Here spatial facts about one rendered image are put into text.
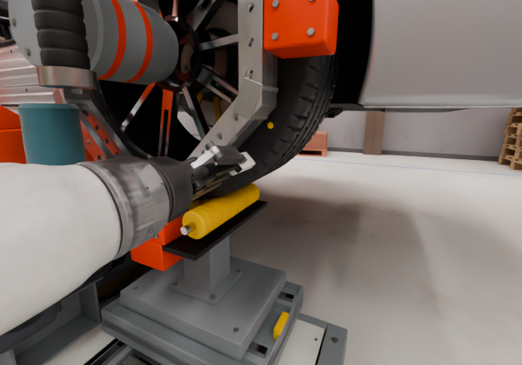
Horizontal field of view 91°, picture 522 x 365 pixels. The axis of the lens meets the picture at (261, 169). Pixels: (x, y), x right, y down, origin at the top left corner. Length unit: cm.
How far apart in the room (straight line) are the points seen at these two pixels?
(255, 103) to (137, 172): 21
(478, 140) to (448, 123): 51
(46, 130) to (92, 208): 37
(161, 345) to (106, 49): 67
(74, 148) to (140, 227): 36
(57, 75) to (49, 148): 31
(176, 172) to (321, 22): 26
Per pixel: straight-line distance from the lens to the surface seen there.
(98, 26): 47
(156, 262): 61
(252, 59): 40
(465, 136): 537
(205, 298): 78
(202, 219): 51
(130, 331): 89
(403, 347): 109
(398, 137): 518
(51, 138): 58
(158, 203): 25
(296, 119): 46
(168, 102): 64
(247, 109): 40
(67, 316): 109
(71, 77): 28
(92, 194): 22
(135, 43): 49
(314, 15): 38
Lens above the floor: 73
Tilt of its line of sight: 13 degrees down
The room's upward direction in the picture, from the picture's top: 1 degrees clockwise
